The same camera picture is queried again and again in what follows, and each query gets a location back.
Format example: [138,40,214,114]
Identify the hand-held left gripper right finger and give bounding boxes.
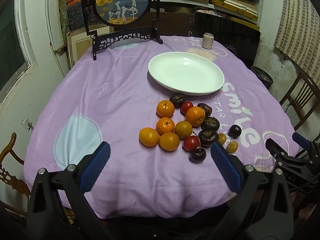
[210,142,294,240]

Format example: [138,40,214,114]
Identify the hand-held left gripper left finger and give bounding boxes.
[26,141,113,240]

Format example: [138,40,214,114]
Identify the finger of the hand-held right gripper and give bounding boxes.
[292,132,320,156]
[265,138,292,162]

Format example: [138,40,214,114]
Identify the dark mangosteen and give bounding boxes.
[201,116,221,132]
[198,129,220,147]

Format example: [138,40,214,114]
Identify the dark plum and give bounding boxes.
[228,124,242,138]

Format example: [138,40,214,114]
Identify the yellow citrus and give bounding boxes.
[159,132,180,152]
[139,127,160,147]
[174,121,193,139]

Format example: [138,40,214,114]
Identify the orange mandarin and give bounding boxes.
[156,100,175,118]
[156,117,175,135]
[185,106,206,127]

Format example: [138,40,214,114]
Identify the white oval plate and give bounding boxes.
[148,52,225,96]

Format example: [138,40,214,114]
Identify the dark purple cherry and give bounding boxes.
[190,148,207,164]

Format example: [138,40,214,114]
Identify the red cherry tomato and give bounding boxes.
[183,135,200,152]
[180,101,194,115]

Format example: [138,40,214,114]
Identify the wooden slatted chair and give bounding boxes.
[279,71,320,130]

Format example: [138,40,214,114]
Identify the dark brown water chestnut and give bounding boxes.
[169,93,186,109]
[197,103,213,117]

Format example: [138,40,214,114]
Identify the purple printed tablecloth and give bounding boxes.
[24,35,304,218]

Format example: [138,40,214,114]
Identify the black round disc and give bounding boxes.
[250,66,274,89]

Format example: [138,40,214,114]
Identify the carved wooden chair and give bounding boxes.
[0,132,32,205]

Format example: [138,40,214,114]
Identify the tile patterned curtain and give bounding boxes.
[274,0,320,77]

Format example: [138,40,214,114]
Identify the pale drink can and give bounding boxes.
[201,33,214,50]

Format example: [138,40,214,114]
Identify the black flat panel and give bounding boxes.
[192,11,261,67]

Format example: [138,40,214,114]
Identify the window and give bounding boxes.
[0,0,32,103]

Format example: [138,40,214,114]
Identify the white door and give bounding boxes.
[45,0,70,70]

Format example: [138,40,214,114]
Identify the stack of flat wooden boxes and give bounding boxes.
[160,0,260,23]

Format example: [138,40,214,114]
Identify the blue patterned box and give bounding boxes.
[66,0,100,32]

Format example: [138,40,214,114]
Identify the round deer picture screen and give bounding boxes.
[79,0,163,61]

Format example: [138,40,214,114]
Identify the cream picture frame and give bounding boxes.
[66,26,113,67]

